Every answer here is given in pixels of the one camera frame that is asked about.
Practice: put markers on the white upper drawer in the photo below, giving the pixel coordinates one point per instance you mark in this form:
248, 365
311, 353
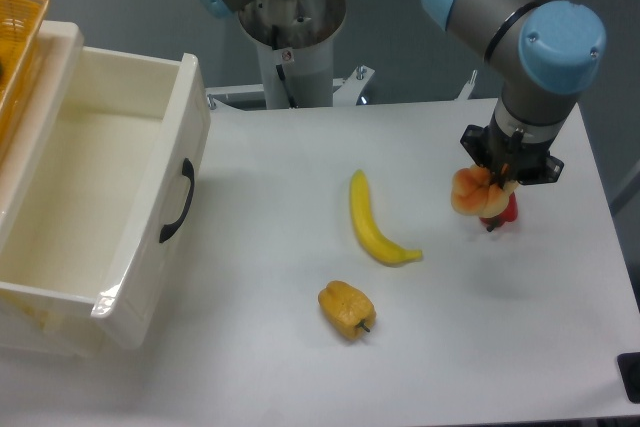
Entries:
110, 196

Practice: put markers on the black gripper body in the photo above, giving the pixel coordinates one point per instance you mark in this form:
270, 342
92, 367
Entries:
529, 163

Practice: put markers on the white drawer cabinet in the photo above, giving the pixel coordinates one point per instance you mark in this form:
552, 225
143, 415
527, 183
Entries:
33, 319

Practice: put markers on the white metal frame bracket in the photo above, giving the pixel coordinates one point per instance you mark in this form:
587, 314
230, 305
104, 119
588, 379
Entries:
346, 92

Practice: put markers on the yellow bell pepper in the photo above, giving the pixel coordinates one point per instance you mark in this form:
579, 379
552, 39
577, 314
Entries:
347, 309

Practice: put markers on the red bell pepper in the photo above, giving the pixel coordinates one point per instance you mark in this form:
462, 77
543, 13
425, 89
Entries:
508, 215

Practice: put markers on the yellow banana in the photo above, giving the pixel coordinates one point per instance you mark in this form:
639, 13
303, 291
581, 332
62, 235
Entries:
366, 230

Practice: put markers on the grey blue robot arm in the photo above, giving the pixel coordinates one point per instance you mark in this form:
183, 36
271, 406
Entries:
547, 52

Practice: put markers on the round bread roll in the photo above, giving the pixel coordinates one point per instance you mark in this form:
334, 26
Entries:
473, 194

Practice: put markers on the black device at table edge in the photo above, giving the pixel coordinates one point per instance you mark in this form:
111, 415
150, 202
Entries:
629, 367

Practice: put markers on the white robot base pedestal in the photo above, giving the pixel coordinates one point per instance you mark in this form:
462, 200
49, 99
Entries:
294, 44

